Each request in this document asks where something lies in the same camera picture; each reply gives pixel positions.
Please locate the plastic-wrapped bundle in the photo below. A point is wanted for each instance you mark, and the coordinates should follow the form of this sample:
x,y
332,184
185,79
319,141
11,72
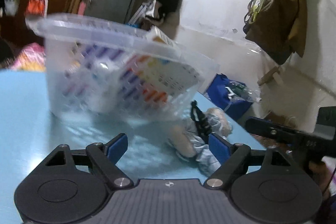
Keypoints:
x,y
190,139

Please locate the blue shopping bag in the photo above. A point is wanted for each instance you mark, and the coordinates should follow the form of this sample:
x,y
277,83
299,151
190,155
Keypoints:
x,y
233,97

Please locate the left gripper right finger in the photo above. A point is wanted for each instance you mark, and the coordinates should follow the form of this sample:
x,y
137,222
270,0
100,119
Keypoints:
x,y
232,159

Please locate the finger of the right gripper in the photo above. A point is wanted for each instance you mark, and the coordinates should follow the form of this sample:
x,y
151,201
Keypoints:
x,y
279,133

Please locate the orange white plastic bag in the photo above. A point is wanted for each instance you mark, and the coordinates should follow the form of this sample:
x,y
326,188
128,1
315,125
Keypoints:
x,y
37,8

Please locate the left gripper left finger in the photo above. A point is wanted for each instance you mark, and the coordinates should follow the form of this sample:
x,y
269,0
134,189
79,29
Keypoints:
x,y
104,157

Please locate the pink floral blanket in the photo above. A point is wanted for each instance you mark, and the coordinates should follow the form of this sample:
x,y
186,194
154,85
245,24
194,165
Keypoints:
x,y
31,58

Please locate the brown hanging bag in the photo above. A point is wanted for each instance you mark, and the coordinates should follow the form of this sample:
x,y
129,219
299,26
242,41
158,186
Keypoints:
x,y
278,27

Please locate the clear plastic basket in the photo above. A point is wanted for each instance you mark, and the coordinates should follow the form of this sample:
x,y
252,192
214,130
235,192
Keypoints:
x,y
84,60

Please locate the orange white medicine box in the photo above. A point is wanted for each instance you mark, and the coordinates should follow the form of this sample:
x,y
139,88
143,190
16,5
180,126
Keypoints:
x,y
156,80

